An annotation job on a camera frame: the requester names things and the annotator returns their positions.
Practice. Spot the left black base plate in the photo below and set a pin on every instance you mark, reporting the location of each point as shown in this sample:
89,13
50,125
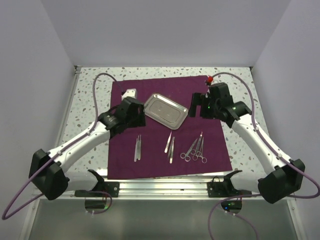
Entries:
112,190

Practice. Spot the steel hemostat forceps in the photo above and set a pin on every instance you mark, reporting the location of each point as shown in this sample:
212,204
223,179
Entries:
201,150

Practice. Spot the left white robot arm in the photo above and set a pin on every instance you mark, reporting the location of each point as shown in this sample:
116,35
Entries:
49,171

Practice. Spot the steel instrument tray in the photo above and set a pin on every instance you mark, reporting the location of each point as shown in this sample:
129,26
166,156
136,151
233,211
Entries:
165,111

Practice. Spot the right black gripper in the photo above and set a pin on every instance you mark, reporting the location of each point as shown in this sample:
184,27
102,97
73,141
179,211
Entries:
198,99

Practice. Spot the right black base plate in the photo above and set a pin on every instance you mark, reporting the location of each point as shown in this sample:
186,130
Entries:
223,189

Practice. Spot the purple cloth wrap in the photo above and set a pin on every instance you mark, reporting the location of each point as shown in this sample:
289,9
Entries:
154,150

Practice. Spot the long steel scissors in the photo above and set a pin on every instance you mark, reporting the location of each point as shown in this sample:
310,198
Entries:
186,155

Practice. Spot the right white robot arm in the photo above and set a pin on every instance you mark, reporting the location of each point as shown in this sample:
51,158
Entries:
283,176

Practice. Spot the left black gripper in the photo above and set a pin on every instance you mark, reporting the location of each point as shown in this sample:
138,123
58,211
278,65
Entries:
140,121

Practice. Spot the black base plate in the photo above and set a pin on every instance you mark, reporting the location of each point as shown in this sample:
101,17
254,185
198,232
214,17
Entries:
112,190
223,189

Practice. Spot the steel tweezers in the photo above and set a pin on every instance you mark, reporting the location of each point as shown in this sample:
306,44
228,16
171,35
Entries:
168,143
171,151

